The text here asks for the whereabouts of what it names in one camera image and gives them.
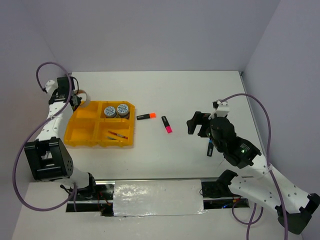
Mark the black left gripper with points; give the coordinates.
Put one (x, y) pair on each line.
(79, 99)

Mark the white tape roll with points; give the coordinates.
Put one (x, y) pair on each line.
(87, 99)

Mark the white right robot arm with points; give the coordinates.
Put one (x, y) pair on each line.
(253, 178)

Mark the yellow compartment bin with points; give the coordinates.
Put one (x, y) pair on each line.
(88, 126)

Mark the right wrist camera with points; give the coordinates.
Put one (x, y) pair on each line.
(220, 109)

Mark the orange highlighter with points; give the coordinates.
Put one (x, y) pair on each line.
(146, 116)

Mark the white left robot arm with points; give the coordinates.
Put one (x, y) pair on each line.
(47, 156)

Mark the pink highlighter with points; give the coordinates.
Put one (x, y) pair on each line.
(166, 124)

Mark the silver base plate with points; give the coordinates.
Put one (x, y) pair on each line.
(145, 198)

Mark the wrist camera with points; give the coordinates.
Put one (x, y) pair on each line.
(50, 87)
(220, 109)

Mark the red gel pen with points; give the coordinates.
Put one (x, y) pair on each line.
(118, 135)

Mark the blue putty jar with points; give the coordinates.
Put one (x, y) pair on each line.
(123, 111)
(110, 112)

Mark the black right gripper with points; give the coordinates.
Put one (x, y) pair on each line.
(197, 118)

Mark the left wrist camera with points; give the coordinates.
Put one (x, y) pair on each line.
(50, 87)

